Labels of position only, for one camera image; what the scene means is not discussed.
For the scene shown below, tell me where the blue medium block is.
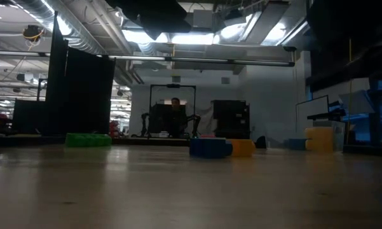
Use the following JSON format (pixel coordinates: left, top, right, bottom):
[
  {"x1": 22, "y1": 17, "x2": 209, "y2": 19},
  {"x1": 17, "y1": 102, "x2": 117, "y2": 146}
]
[
  {"x1": 287, "y1": 137, "x2": 308, "y2": 151},
  {"x1": 189, "y1": 137, "x2": 233, "y2": 160}
]

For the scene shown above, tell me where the yellow medium block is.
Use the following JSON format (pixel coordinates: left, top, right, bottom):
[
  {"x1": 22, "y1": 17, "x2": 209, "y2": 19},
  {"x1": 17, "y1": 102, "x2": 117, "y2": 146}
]
[
  {"x1": 304, "y1": 127, "x2": 335, "y2": 153},
  {"x1": 227, "y1": 138, "x2": 257, "y2": 158}
]

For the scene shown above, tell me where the green long block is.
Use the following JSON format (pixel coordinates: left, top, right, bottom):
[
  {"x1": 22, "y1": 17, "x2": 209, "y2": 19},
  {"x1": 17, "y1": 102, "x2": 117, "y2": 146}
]
[{"x1": 65, "y1": 132, "x2": 113, "y2": 148}]

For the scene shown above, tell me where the white cloth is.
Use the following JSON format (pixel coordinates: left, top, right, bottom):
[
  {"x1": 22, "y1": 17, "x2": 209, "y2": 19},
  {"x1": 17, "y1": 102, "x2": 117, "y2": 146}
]
[{"x1": 190, "y1": 104, "x2": 214, "y2": 135}]

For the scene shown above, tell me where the person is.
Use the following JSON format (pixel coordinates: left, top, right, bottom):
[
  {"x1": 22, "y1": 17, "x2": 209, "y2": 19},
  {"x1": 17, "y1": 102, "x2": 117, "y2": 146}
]
[{"x1": 165, "y1": 97, "x2": 189, "y2": 138}]

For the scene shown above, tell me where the tall black cabinet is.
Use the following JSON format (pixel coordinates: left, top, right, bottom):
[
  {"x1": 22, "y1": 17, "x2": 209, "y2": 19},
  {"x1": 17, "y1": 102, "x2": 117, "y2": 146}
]
[{"x1": 211, "y1": 99, "x2": 251, "y2": 140}]

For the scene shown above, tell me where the long horizontal metal bar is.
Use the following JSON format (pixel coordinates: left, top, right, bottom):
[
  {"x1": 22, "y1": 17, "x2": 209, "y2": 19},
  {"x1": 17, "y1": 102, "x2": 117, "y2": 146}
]
[{"x1": 0, "y1": 49, "x2": 296, "y2": 67}]

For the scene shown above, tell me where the ceiling light panel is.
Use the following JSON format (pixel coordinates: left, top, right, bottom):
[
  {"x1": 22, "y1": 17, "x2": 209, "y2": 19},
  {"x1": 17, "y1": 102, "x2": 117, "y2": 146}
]
[{"x1": 122, "y1": 29, "x2": 215, "y2": 45}]

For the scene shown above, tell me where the red background object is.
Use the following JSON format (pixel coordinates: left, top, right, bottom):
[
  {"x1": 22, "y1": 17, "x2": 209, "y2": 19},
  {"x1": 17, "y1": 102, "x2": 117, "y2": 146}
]
[{"x1": 109, "y1": 120, "x2": 120, "y2": 138}]

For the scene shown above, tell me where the black partition panel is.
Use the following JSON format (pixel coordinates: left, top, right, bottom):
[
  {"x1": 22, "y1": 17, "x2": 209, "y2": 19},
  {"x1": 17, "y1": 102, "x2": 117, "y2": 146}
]
[{"x1": 41, "y1": 11, "x2": 117, "y2": 137}]

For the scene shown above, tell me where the whiteboard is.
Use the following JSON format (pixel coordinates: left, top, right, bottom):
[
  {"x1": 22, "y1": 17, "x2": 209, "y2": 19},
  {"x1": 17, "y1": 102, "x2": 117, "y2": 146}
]
[{"x1": 295, "y1": 94, "x2": 330, "y2": 131}]

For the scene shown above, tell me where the low black cabinet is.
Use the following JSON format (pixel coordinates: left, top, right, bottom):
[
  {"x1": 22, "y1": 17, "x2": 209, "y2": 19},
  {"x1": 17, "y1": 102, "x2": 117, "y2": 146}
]
[{"x1": 12, "y1": 99, "x2": 47, "y2": 134}]

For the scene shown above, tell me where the background robot station frame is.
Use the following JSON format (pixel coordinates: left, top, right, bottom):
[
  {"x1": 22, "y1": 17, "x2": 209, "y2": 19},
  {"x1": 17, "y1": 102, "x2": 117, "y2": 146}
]
[{"x1": 148, "y1": 83, "x2": 197, "y2": 138}]

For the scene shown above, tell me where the yellow hanging cord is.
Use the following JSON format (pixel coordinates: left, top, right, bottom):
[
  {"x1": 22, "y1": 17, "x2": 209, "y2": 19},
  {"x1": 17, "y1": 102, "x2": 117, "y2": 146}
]
[{"x1": 346, "y1": 38, "x2": 353, "y2": 146}]

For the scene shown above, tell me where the yellow black cable reel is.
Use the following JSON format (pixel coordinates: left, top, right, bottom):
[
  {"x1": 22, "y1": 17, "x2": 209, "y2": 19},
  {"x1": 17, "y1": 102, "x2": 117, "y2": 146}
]
[{"x1": 22, "y1": 24, "x2": 45, "y2": 43}]

